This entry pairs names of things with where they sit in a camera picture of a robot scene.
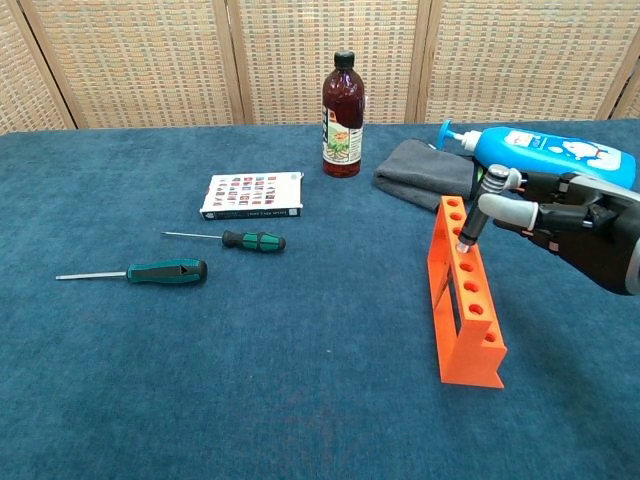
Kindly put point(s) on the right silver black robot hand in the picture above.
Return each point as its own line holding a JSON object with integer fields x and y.
{"x": 600, "y": 240}

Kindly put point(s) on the black silver precision screwdriver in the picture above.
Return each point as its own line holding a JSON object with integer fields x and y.
{"x": 472, "y": 222}

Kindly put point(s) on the orange perforated holder block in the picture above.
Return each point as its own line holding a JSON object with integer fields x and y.
{"x": 465, "y": 345}

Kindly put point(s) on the slim green black striped screwdriver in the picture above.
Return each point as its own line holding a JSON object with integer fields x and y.
{"x": 255, "y": 242}

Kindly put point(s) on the thick green black screwdriver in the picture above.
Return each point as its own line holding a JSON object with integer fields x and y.
{"x": 165, "y": 272}

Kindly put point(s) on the blue pump detergent bottle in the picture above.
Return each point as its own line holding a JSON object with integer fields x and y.
{"x": 550, "y": 155}

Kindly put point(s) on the black item with green stripe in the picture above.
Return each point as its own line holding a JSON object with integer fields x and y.
{"x": 477, "y": 177}

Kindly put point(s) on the folded grey cloth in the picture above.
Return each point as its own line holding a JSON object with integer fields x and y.
{"x": 420, "y": 172}

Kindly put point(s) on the dark brown labelled bottle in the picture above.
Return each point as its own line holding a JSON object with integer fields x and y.
{"x": 342, "y": 100}

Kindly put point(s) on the white box with picture grid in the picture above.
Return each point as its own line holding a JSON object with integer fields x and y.
{"x": 250, "y": 192}

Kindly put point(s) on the blue carpet table cover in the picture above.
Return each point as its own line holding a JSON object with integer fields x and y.
{"x": 200, "y": 375}

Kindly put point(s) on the woven bamboo folding screen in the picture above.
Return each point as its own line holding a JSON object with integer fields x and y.
{"x": 140, "y": 60}

